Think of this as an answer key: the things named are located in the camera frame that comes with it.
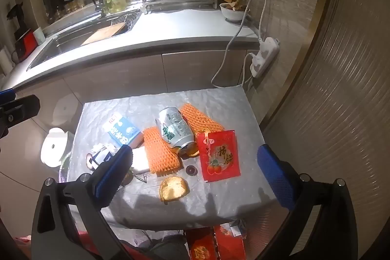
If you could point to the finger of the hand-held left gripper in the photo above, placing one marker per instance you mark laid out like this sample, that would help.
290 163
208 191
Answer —
21 109
6 94

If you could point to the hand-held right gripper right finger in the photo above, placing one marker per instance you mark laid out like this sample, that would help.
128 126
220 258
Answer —
274 177

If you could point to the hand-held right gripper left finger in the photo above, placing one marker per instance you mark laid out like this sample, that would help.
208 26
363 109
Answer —
112 174

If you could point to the small blue white carton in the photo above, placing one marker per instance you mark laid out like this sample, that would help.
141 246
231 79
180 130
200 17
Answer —
105 157

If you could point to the green leaf twig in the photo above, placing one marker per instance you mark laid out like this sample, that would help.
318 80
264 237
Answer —
136 177

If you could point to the red onion half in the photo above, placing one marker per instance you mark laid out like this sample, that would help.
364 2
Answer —
90 161

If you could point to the white tissue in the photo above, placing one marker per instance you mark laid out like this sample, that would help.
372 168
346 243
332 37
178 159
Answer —
98 147

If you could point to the white napkin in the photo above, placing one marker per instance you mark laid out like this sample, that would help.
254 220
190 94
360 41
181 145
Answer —
140 159

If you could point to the blue white milk carton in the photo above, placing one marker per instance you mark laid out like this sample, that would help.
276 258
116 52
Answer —
122 130

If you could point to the orange foam fruit net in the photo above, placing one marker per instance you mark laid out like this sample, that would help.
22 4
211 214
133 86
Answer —
160 153
201 120

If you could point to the red snack packet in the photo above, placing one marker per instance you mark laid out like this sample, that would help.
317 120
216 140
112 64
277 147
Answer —
219 156

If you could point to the toasted bread slice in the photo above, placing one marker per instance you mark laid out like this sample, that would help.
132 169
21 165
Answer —
173 188

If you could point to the crushed silver drink can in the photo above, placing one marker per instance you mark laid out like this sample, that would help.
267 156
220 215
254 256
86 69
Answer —
170 126

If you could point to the small dark bottle cap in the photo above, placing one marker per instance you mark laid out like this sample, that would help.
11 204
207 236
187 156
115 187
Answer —
192 170

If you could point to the white bin lid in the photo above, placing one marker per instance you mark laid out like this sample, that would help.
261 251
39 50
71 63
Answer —
54 147

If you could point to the red black blender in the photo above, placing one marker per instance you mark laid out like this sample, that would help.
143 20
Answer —
26 40

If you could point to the white cup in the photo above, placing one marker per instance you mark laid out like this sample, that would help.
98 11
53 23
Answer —
39 36

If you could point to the small silver-covered table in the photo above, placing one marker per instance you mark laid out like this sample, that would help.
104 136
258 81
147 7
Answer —
146 113

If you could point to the red cardboard box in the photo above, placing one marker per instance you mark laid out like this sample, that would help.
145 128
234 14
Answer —
228 243
201 247

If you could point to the steel kitchen sink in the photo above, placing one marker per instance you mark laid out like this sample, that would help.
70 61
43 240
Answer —
70 43

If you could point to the beige kitchen cabinet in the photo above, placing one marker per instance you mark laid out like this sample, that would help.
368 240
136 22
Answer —
122 77

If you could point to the row of glass jars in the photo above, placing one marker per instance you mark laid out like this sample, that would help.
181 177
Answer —
70 5

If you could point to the pink floral garment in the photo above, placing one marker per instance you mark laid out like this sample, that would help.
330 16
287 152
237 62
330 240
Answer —
26 243

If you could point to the small wooden cutting board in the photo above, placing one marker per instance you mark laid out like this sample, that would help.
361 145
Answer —
103 33

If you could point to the white power strip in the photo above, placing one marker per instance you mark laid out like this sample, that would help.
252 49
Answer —
265 56

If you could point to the white bowl with food scraps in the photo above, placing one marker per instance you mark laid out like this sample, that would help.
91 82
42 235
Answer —
234 16

